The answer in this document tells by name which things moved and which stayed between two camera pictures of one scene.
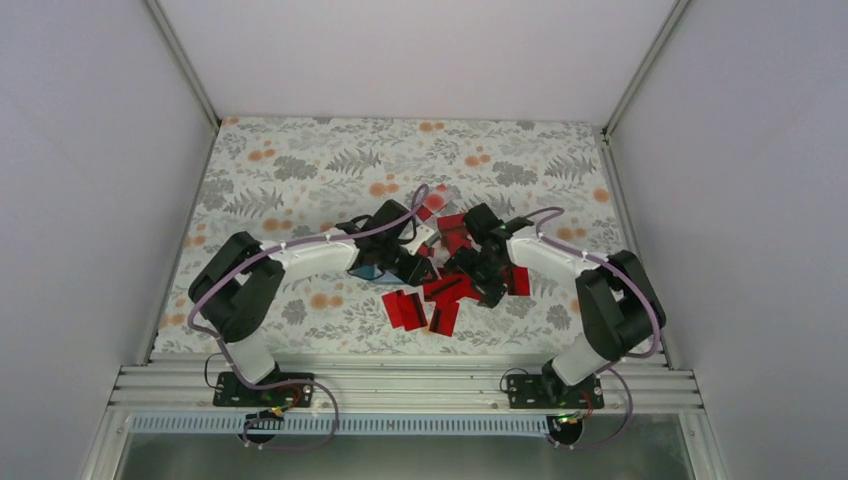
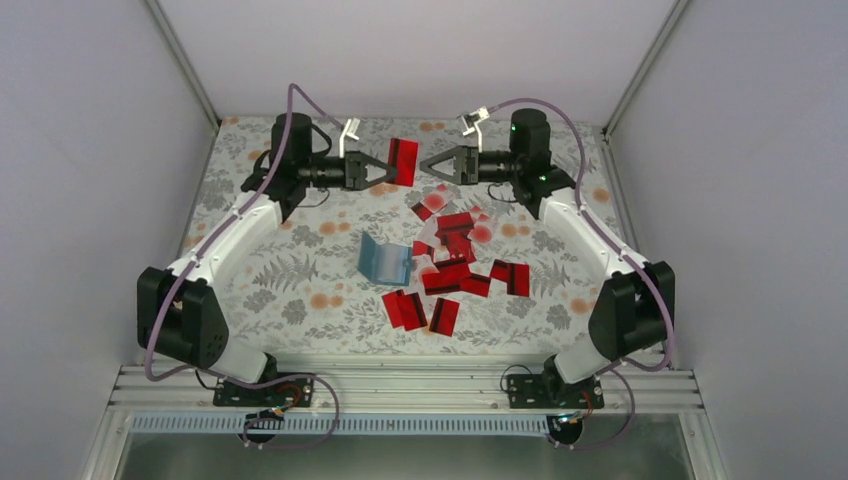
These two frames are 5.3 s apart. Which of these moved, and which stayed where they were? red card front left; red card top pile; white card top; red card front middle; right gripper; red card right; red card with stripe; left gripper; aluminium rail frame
Moved: right gripper; red card with stripe; left gripper
Stayed: white card top; red card front middle; red card top pile; red card front left; red card right; aluminium rail frame
